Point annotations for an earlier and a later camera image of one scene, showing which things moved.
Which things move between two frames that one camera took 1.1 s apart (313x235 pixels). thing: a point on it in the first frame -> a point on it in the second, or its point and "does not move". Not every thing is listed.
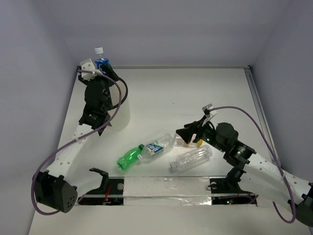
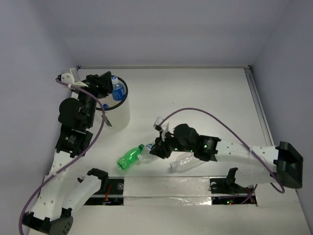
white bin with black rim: [122, 118] does not move
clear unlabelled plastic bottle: [188, 160] does not move
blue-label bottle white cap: [99, 50] -> [119, 89]
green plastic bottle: [129, 157] does not move
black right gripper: [191, 128] -> [160, 149]
